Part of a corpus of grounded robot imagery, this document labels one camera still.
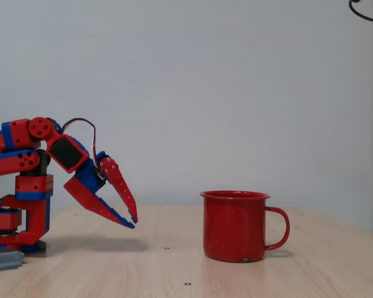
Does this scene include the red enamel mug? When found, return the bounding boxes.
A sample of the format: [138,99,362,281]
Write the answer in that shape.
[200,190,291,264]

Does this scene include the grey metal table clamp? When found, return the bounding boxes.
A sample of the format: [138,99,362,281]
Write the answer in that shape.
[0,248,25,273]

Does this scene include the red white black servo cable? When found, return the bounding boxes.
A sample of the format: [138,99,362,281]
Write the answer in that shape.
[62,117,98,166]

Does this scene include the black hanging cable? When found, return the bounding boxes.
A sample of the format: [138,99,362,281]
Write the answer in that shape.
[348,0,373,24]

